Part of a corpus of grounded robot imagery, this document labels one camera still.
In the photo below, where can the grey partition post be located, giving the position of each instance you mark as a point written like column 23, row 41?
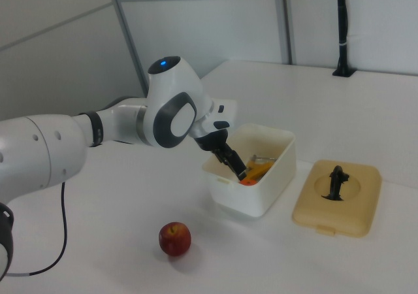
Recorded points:
column 127, row 29
column 286, row 19

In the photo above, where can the yellow toy piece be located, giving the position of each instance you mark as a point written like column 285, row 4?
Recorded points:
column 258, row 170

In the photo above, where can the black pole with base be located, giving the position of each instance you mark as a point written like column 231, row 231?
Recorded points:
column 342, row 29

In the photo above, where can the red toy apple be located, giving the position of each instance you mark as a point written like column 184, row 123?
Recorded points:
column 174, row 240

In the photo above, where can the tan plastic container lid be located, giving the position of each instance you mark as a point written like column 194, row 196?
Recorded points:
column 346, row 222

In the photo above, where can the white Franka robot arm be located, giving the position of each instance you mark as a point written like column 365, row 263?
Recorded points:
column 42, row 150

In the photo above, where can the orange toy fruit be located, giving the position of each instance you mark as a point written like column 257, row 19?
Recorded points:
column 248, row 183

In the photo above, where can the white plastic container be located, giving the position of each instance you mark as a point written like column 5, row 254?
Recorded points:
column 251, row 205

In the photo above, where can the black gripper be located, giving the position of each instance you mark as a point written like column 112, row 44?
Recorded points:
column 212, row 141

